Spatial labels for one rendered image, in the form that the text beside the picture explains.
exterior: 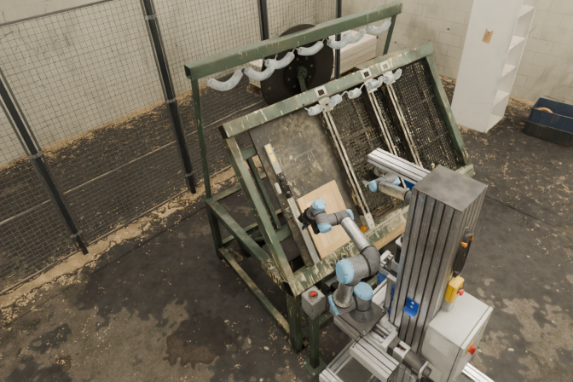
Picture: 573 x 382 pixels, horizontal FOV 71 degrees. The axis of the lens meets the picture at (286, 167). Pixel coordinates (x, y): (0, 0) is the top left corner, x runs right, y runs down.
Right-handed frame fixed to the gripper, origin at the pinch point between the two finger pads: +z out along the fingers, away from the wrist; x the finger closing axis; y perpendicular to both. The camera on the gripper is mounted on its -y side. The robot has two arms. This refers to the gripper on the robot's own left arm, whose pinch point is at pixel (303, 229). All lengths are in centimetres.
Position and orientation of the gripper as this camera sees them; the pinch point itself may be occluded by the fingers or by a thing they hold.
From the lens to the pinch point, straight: 267.1
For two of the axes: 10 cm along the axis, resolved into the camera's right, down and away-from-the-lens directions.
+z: -2.7, 5.2, 8.1
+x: -7.4, 4.3, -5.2
